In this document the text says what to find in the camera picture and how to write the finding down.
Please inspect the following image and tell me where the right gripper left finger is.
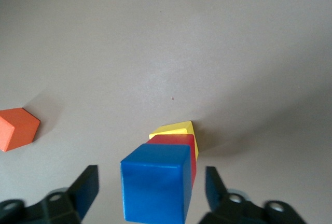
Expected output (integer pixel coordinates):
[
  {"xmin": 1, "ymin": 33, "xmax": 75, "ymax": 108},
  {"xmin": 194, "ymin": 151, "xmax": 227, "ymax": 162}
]
[{"xmin": 0, "ymin": 164, "xmax": 100, "ymax": 224}]

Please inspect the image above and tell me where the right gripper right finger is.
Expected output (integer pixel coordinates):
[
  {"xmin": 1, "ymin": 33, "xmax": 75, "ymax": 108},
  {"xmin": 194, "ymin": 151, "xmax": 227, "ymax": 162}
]
[{"xmin": 200, "ymin": 166, "xmax": 309, "ymax": 224}]

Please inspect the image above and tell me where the blue wooden block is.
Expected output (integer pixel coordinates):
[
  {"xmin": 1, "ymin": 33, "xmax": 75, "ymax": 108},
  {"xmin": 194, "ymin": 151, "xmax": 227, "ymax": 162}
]
[{"xmin": 120, "ymin": 143, "xmax": 197, "ymax": 223}]

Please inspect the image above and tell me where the red wooden block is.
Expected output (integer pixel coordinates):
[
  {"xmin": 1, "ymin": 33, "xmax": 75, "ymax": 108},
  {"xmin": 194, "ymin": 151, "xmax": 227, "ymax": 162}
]
[{"xmin": 146, "ymin": 133, "xmax": 197, "ymax": 186}]

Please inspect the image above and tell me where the yellow wooden block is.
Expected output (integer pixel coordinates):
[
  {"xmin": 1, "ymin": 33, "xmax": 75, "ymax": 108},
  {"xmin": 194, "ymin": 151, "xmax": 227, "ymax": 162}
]
[{"xmin": 148, "ymin": 120, "xmax": 200, "ymax": 161}]

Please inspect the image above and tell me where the orange wooden block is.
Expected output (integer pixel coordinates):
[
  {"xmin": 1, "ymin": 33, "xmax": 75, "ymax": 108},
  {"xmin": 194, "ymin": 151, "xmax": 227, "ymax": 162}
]
[{"xmin": 0, "ymin": 107, "xmax": 42, "ymax": 152}]

